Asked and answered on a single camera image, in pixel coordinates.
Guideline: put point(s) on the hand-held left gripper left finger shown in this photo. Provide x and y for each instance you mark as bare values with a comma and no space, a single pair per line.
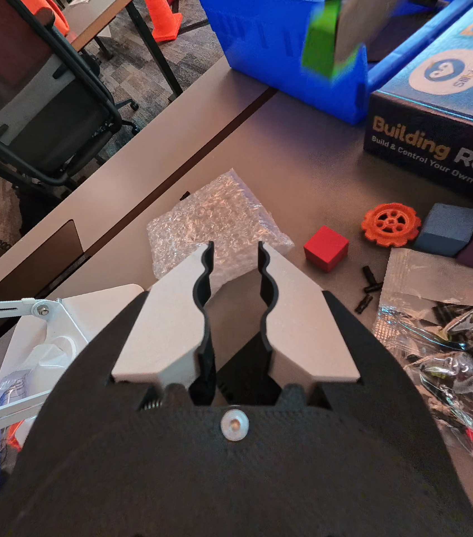
156,335

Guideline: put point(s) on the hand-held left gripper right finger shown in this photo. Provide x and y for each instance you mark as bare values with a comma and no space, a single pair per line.
312,335

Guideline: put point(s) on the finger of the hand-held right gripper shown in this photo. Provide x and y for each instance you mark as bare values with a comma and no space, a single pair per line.
358,25

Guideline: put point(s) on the green wooden cube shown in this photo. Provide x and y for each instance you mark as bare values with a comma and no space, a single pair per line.
318,42

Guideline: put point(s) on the red wooden cube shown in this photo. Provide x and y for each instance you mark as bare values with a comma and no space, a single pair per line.
324,247

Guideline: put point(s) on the blue plastic storage bin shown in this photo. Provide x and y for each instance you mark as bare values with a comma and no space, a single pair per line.
261,42

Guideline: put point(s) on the small orange plastic wheel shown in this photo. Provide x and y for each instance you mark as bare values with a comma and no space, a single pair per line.
391,223

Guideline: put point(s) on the blue wooden cube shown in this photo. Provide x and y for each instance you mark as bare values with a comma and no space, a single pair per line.
444,228

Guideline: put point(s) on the black perforated plastic block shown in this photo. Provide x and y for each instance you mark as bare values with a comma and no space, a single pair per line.
245,369

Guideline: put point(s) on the dark blue cardboard kit box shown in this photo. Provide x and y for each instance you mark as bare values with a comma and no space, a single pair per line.
429,109

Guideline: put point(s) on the clear bubble wrap sheet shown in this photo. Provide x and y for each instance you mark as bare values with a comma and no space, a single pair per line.
219,218

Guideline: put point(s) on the orange traffic cone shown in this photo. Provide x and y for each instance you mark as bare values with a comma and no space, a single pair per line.
165,23

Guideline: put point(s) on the black office chair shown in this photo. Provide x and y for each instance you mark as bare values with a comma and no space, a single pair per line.
51,126

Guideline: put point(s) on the light wooden side table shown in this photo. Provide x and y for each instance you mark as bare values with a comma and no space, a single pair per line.
93,16

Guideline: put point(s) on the orange fabric item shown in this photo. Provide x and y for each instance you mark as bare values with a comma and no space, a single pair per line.
54,16

